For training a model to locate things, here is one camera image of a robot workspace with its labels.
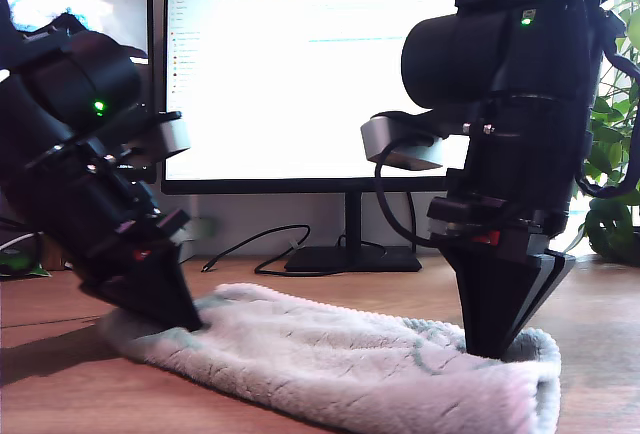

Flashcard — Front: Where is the white fluffy tea towel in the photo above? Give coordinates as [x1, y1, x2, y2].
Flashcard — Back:
[97, 282, 562, 434]

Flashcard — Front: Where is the black monitor power cable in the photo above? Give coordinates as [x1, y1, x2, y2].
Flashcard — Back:
[407, 192, 419, 255]

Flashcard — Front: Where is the arm grey camera box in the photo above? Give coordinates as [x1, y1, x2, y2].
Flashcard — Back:
[359, 111, 471, 171]
[124, 111, 194, 161]

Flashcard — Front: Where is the black Huawei computer monitor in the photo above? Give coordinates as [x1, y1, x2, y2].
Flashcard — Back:
[161, 0, 496, 275]

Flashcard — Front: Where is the green leafy potted plant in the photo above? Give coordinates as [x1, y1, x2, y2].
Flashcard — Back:
[574, 0, 640, 265]

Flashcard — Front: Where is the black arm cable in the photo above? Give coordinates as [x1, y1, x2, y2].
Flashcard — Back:
[572, 0, 640, 200]

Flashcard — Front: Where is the green plastic packet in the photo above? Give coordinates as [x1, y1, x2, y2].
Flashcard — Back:
[0, 247, 49, 279]

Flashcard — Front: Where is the black camera cable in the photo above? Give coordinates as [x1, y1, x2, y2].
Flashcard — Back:
[373, 136, 444, 249]

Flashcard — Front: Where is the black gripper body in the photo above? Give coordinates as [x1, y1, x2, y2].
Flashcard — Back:
[427, 98, 591, 255]
[22, 143, 192, 288]

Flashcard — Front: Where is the black USB cable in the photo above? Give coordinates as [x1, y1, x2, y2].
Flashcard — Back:
[201, 224, 346, 276]

